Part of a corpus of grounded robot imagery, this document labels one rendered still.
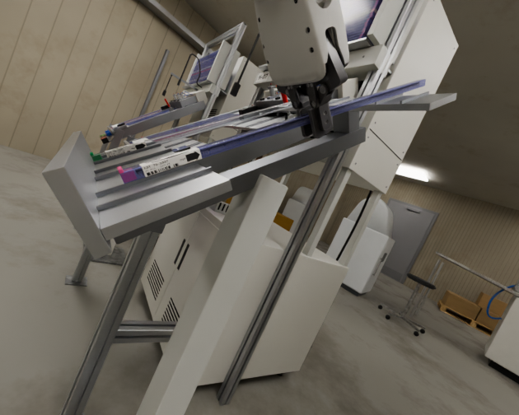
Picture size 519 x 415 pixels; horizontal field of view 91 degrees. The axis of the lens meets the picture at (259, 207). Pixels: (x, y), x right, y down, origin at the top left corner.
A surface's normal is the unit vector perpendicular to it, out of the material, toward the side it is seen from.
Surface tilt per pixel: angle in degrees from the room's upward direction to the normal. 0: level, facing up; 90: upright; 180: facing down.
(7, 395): 0
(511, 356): 90
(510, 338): 90
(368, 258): 90
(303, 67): 146
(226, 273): 90
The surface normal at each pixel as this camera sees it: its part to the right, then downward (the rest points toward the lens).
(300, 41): -0.73, 0.57
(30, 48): 0.64, 0.34
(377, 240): -0.57, -0.20
